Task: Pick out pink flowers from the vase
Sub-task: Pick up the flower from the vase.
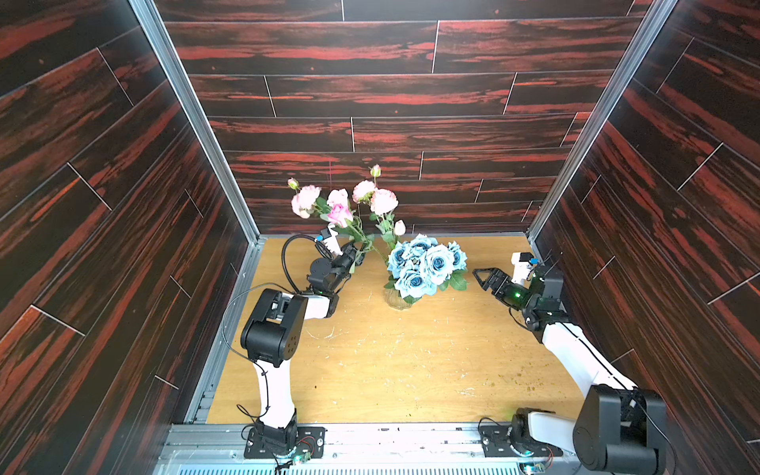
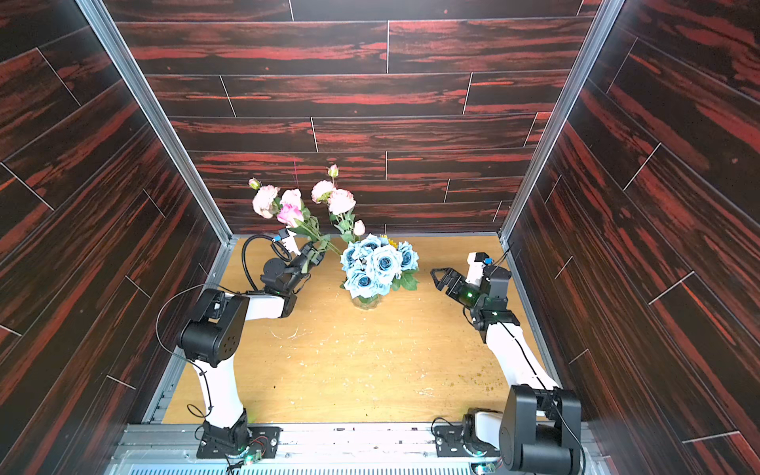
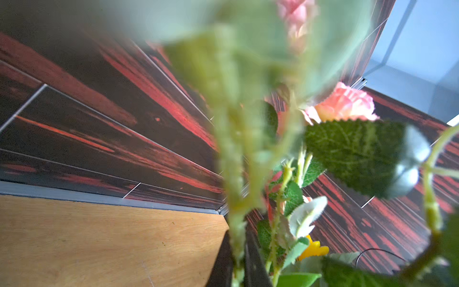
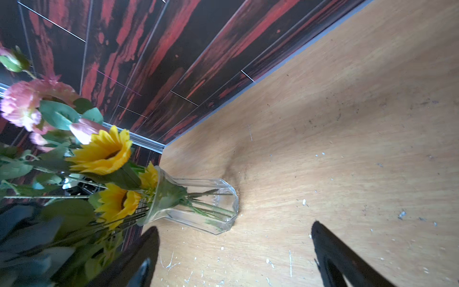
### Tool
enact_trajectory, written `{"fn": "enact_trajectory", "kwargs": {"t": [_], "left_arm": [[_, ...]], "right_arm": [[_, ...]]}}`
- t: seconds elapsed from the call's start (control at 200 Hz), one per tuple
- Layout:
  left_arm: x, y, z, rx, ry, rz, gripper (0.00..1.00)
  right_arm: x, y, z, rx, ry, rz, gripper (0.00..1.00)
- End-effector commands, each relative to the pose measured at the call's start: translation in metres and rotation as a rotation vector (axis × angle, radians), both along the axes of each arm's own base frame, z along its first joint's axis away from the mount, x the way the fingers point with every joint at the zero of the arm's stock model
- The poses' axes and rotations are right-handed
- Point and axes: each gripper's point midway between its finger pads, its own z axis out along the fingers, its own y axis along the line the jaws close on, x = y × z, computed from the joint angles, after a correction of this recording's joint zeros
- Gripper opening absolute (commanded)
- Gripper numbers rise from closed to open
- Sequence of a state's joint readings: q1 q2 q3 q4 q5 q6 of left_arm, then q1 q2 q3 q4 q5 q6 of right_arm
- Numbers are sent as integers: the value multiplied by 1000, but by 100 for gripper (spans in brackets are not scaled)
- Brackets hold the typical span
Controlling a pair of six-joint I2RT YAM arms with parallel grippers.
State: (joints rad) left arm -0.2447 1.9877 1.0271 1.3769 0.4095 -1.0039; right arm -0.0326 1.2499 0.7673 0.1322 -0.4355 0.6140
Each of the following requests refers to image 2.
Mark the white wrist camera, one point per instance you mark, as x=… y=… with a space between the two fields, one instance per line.
x=476 y=265
x=286 y=240

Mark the pale pink flower stem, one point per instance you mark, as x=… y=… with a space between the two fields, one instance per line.
x=266 y=200

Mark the front aluminium rail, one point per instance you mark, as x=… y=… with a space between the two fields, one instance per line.
x=368 y=448

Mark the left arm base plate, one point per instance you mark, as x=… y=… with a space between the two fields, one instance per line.
x=237 y=443

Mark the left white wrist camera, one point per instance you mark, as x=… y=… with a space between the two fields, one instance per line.
x=286 y=240

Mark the blue rose bouquet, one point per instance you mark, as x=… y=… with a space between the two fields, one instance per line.
x=373 y=267

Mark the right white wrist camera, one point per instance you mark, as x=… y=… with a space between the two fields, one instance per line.
x=476 y=265

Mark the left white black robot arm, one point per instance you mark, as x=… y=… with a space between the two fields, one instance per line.
x=213 y=334

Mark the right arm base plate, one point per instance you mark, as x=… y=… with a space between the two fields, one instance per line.
x=451 y=443

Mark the left aluminium frame post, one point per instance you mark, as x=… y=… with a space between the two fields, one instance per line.
x=103 y=26

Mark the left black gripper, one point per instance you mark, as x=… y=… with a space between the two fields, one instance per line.
x=309 y=254

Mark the right aluminium frame post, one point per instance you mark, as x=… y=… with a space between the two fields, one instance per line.
x=600 y=29

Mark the pink peony flower stem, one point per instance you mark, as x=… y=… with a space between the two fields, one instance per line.
x=340 y=203

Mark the aluminium frame post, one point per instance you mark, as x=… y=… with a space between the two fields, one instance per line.
x=600 y=29
x=103 y=26

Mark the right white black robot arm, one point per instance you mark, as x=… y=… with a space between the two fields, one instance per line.
x=539 y=431

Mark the clear glass vase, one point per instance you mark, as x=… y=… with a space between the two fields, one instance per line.
x=366 y=304

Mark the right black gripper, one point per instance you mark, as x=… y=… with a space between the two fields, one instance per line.
x=462 y=288

